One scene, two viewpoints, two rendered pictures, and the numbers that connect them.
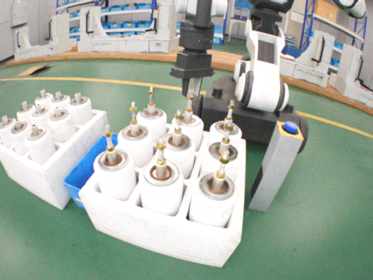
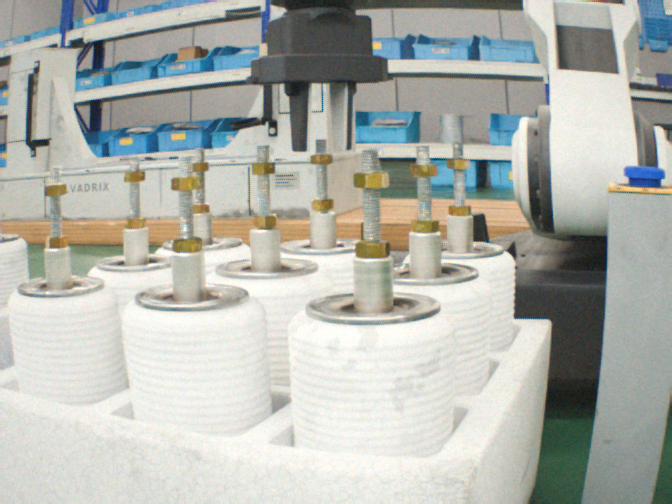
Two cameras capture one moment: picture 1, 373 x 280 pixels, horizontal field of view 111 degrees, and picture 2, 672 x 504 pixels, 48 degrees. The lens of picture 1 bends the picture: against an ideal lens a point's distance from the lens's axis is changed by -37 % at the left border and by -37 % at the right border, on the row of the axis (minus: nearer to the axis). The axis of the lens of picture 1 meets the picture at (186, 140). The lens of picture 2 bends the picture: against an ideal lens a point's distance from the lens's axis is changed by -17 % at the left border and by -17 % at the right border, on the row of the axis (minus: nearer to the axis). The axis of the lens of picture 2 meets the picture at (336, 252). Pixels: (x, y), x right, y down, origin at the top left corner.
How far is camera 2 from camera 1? 0.32 m
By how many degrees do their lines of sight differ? 28
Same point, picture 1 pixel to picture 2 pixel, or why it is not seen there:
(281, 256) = not seen: outside the picture
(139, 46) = (209, 194)
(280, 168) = (646, 330)
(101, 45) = (74, 192)
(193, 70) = (316, 58)
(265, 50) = (588, 52)
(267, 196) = (633, 472)
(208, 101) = not seen: hidden behind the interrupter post
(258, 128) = not seen: hidden behind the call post
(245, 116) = (570, 291)
